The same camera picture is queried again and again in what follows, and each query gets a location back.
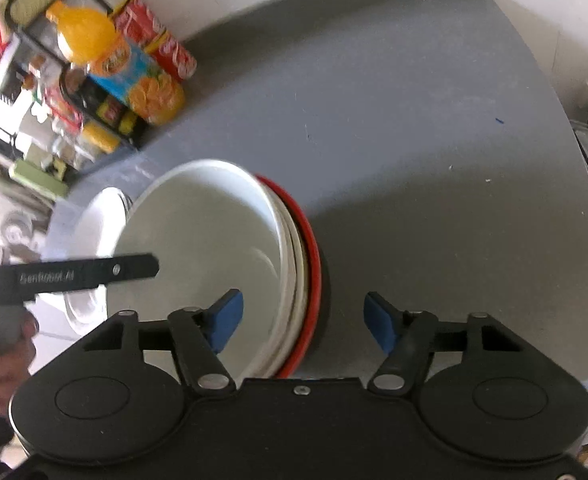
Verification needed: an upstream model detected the white plate flower motif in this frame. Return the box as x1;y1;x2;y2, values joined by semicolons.
40;188;132;336

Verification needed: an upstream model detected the white bowl plain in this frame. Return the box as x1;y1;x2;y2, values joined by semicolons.
106;159;288;382

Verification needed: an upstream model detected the red bowl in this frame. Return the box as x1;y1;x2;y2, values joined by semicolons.
257;176;323;378

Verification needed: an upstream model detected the white bowl grey pattern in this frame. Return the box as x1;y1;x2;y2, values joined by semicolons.
260;183;308;377

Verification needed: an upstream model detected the person left hand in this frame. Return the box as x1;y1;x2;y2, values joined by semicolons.
0;311;39;418

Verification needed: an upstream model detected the green tissue box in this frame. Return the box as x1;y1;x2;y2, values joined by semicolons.
8;159;69;200

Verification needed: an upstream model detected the black metal shelf rack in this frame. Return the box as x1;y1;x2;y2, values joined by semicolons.
0;0;151;162

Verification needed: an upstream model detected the orange juice bottle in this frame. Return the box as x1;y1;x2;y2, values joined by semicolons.
45;0;185;126

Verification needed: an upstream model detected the red cola can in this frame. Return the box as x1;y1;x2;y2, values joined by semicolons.
111;0;197;82

